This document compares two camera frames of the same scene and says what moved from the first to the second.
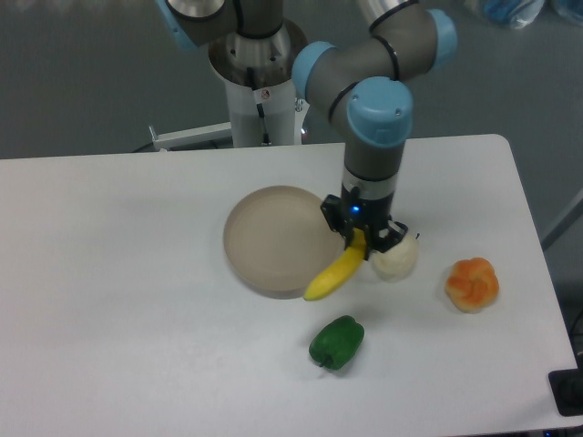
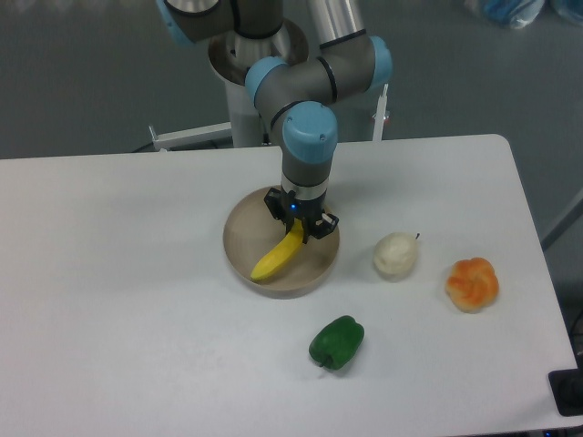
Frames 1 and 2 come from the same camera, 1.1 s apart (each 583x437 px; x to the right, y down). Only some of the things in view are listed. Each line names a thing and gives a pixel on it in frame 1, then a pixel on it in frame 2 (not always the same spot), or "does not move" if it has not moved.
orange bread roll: [472, 285] does not move
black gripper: [351, 210] -> [286, 207]
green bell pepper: [336, 342] does not move
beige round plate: [277, 239] does not move
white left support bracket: [173, 140] does not move
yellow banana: [346, 264] -> [281, 256]
